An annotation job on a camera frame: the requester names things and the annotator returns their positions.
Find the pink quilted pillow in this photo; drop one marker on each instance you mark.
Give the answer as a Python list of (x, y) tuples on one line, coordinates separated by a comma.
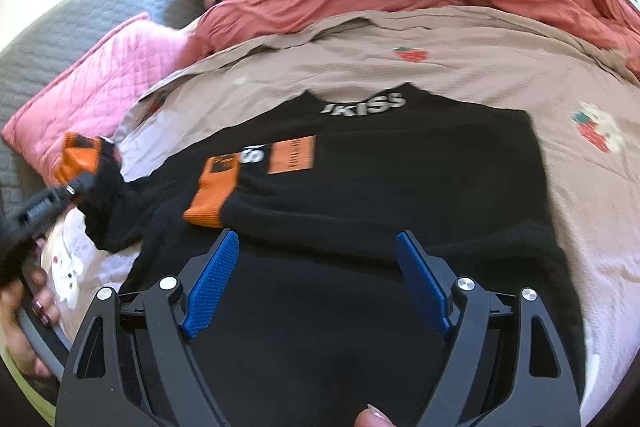
[(100, 77)]

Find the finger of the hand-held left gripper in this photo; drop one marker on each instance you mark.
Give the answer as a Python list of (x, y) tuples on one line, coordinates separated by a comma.
[(55, 197)]

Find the black sweater with orange patches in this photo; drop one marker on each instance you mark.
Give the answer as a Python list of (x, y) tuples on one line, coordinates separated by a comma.
[(375, 187)]

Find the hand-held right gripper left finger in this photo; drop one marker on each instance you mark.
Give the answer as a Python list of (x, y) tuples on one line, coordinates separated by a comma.
[(210, 287)]

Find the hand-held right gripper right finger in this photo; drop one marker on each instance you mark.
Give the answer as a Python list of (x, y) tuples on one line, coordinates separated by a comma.
[(422, 282)]

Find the grey quilted bedspread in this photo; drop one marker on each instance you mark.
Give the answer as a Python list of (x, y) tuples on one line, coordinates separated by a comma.
[(65, 17)]

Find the person's right hand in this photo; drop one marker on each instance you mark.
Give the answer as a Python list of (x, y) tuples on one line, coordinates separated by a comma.
[(371, 414)]

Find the person's left hand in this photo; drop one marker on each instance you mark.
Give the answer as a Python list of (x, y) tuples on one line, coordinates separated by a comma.
[(40, 297)]

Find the beige printed blanket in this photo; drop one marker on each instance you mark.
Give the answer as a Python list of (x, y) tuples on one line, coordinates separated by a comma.
[(475, 62)]

